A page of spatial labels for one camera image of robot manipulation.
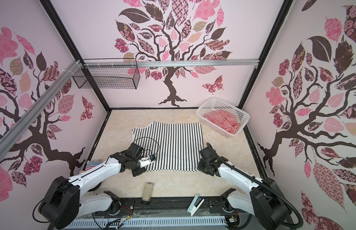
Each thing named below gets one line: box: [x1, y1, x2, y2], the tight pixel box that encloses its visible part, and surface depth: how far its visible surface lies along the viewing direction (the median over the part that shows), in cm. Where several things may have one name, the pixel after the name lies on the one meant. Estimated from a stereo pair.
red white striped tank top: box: [203, 109, 241, 135], surface depth 111 cm
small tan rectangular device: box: [141, 182, 155, 205], surface depth 77 cm
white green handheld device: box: [187, 194, 205, 217], surface depth 74 cm
